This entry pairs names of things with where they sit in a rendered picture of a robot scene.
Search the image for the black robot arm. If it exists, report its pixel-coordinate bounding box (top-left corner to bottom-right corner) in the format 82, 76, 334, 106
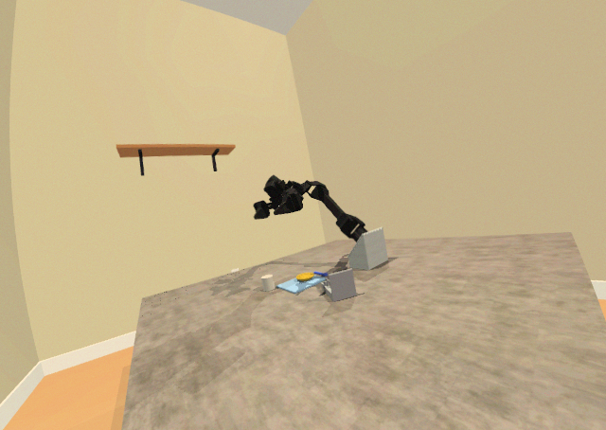
263, 175, 368, 242

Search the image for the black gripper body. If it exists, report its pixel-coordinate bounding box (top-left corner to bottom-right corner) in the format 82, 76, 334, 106
253, 191, 303, 217

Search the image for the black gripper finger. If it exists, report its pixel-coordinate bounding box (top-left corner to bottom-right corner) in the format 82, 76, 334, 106
253, 203, 268, 220
274, 195, 296, 215

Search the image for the white cylinder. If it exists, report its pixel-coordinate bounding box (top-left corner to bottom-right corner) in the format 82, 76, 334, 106
261, 275, 276, 292

